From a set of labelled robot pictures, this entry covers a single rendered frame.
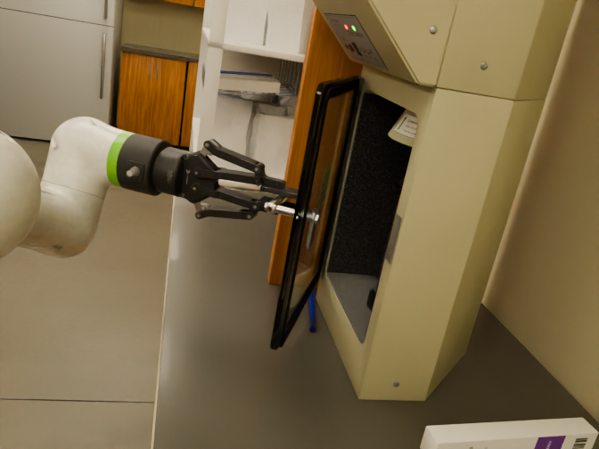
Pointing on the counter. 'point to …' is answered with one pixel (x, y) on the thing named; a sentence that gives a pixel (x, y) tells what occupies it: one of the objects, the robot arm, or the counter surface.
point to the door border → (304, 205)
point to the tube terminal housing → (452, 192)
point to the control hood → (400, 33)
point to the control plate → (355, 37)
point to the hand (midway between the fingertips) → (283, 198)
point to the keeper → (393, 238)
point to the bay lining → (368, 189)
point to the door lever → (279, 206)
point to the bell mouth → (405, 128)
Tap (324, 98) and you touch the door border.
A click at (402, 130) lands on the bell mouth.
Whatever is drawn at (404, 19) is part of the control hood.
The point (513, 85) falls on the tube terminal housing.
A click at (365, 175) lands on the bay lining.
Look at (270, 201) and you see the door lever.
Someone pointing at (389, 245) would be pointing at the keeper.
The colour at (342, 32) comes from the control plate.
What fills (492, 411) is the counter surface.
